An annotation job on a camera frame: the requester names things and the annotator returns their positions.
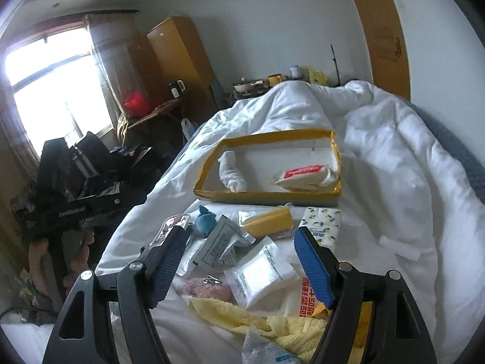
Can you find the person's left hand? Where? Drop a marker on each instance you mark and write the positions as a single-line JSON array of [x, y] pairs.
[[79, 263]]

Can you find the brown curtain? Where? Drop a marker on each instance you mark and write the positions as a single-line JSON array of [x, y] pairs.
[[111, 36]]

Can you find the black electric kettle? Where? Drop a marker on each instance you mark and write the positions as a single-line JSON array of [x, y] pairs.
[[177, 88]]

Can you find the blue knitted blanket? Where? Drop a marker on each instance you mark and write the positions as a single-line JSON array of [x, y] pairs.
[[456, 148]]

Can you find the wooden wardrobe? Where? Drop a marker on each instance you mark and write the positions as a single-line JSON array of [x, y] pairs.
[[182, 56]]

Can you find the pink fuzzy item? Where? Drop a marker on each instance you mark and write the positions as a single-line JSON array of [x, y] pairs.
[[208, 288]]

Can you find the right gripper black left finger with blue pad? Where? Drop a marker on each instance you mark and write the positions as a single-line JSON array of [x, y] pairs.
[[83, 331]]

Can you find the wooden door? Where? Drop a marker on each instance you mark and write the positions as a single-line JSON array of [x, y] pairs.
[[386, 45]]

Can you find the clear plastic packet blue label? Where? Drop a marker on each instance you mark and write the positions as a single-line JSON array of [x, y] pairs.
[[259, 350]]

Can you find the white paper document packet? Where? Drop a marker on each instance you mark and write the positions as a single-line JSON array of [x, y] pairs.
[[217, 253]]

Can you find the blue plush toy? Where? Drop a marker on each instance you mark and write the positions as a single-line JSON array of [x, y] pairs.
[[205, 222]]

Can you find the yellow-rimmed white tray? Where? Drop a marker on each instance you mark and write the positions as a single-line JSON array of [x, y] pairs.
[[260, 157]]

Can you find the clear zip pouch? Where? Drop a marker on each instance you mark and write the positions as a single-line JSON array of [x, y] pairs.
[[182, 220]]

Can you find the white plastic bag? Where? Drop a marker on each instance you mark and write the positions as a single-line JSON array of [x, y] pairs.
[[188, 129]]

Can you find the white cotton pad bag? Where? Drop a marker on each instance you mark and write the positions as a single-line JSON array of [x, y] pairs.
[[262, 271]]

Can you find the yellow mug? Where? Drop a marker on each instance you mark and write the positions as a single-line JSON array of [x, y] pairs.
[[274, 80]]

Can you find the tissue pack red label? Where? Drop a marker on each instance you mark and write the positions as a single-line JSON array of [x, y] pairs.
[[310, 178]]

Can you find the white bowl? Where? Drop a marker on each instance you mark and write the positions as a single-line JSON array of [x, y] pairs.
[[249, 86]]

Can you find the black thin stand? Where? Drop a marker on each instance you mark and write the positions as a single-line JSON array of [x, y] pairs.
[[337, 71]]

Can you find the white pack red text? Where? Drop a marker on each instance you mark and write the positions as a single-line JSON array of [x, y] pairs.
[[308, 304]]

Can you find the red bag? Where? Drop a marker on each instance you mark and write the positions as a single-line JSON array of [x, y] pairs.
[[136, 105]]

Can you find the yellow towel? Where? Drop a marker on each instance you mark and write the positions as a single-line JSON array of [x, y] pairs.
[[297, 335]]

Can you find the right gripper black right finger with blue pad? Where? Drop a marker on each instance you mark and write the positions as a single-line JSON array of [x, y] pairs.
[[397, 331]]

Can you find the wooden side table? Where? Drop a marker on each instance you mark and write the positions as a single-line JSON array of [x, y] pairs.
[[164, 110]]

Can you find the lemon print tissue pack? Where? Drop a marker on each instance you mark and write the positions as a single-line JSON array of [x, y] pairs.
[[324, 225]]

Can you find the white jar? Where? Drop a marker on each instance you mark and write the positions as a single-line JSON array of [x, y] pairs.
[[295, 72]]

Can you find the window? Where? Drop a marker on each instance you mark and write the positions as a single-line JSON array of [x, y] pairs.
[[57, 89]]

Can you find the yellow plastic bag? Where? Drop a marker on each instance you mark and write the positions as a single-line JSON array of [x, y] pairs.
[[317, 77]]

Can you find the white duvet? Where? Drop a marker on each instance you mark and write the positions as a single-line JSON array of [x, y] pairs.
[[397, 181]]

